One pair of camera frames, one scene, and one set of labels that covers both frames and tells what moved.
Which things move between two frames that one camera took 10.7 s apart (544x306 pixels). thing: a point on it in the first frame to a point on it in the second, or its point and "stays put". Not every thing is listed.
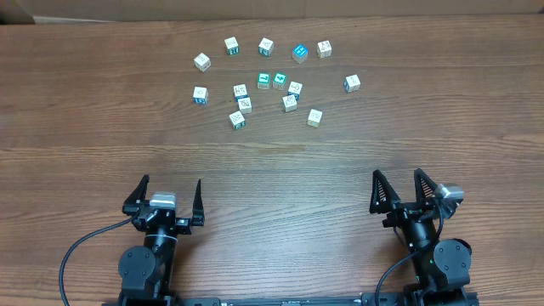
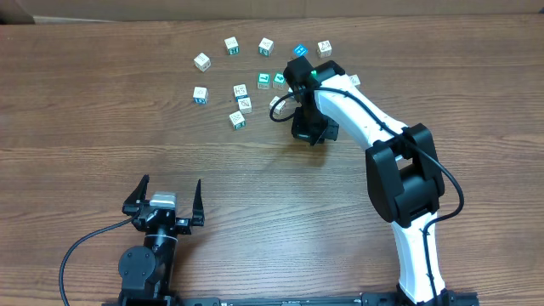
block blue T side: (352, 83) stays put
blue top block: (300, 53) stays put
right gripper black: (408, 213) to (309, 130)
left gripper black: (161, 217) stays put
